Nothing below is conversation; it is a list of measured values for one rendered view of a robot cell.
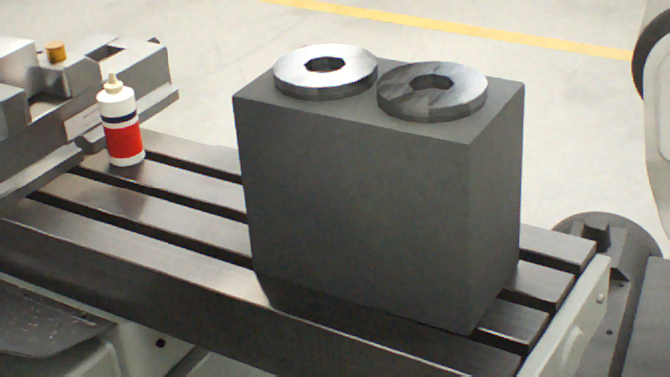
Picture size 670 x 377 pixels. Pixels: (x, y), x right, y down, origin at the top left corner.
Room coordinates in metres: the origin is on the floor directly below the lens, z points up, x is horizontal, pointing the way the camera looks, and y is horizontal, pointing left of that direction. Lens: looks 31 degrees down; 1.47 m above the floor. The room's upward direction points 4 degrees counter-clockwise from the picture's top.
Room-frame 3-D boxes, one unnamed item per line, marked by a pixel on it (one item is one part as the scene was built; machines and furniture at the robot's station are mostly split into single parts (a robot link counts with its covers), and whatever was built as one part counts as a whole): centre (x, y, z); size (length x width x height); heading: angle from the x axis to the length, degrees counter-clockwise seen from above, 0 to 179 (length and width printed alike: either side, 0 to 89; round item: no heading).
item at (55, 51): (1.07, 0.30, 1.04); 0.02 x 0.02 x 0.02
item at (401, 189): (0.77, -0.04, 1.02); 0.22 x 0.12 x 0.20; 58
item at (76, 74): (1.10, 0.33, 1.01); 0.12 x 0.06 x 0.04; 56
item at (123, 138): (1.02, 0.24, 0.98); 0.04 x 0.04 x 0.11
